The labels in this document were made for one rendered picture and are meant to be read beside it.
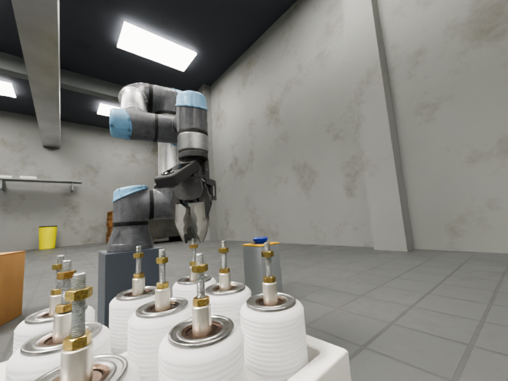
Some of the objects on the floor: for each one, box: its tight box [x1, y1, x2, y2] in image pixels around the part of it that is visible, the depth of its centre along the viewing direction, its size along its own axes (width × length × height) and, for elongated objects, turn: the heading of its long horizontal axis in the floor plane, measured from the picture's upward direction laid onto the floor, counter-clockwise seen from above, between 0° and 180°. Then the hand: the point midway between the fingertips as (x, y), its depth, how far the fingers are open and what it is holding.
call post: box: [243, 243, 283, 296], centre depth 60 cm, size 7×7×31 cm
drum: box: [39, 225, 57, 249], centre depth 595 cm, size 37×36×57 cm
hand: (191, 236), depth 53 cm, fingers open, 3 cm apart
